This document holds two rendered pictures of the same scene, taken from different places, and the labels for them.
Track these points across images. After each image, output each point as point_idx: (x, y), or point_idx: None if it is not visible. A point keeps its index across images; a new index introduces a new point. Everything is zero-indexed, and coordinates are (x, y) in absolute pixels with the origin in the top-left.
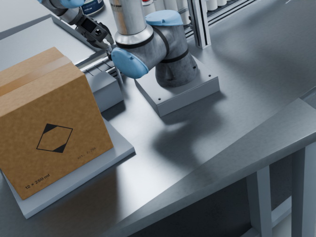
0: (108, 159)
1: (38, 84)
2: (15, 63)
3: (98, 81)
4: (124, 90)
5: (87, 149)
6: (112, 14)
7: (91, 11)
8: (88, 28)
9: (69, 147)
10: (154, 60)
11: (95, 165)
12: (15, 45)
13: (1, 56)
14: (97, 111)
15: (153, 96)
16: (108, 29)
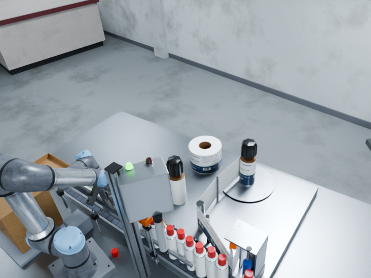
0: (12, 255)
1: (1, 200)
2: (141, 155)
3: (75, 219)
4: (90, 236)
5: (12, 241)
6: (191, 186)
7: (195, 170)
8: (91, 192)
9: (5, 232)
10: (40, 250)
11: (10, 250)
12: (165, 143)
13: (152, 143)
14: (10, 235)
15: (58, 260)
16: (111, 201)
